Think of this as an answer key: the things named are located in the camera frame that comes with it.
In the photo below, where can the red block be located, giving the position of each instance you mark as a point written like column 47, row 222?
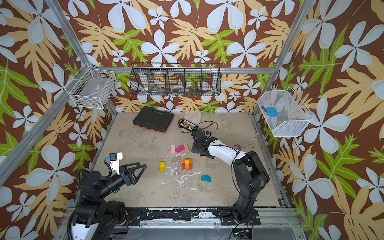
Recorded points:
column 183, row 167

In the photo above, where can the magenta block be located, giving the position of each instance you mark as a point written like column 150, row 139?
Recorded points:
column 180, row 149

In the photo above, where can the white wire basket left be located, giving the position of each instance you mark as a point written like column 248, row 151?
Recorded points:
column 92, row 88

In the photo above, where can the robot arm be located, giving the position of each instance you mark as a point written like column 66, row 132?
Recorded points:
column 249, row 176

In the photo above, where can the orange block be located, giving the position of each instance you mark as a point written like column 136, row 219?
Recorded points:
column 183, row 161

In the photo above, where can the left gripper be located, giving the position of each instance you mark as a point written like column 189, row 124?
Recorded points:
column 131, row 180

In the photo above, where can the white work glove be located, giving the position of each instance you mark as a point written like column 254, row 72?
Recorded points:
column 193, row 115

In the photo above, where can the blue object in basket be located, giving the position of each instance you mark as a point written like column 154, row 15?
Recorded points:
column 271, row 112

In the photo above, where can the tape roll in basket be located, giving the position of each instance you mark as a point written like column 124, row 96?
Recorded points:
column 177, row 88

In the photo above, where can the black wire basket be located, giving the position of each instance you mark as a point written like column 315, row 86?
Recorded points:
column 198, row 79

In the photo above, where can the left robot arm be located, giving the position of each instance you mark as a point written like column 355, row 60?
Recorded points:
column 94, row 218

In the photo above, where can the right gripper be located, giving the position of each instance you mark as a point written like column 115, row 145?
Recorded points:
column 199, row 142

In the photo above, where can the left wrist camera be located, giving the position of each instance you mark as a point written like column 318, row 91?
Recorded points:
column 113, row 163

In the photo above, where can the teal block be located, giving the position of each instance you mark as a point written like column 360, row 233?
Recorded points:
column 206, row 178

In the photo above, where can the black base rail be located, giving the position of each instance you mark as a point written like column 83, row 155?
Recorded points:
column 222, row 216

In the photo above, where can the white wire basket right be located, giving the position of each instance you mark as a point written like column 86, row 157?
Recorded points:
column 294, row 116

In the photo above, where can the yellow arch block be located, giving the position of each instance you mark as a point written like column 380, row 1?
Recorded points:
column 162, row 167

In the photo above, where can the natural wood block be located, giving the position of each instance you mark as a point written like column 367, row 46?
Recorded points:
column 187, row 149

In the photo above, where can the black and red tool case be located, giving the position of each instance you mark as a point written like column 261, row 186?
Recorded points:
column 153, row 119

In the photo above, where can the black charging board with cables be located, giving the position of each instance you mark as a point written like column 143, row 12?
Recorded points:
column 187, row 126

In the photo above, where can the white wire basket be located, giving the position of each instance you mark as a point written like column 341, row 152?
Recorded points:
column 92, row 88
column 294, row 116

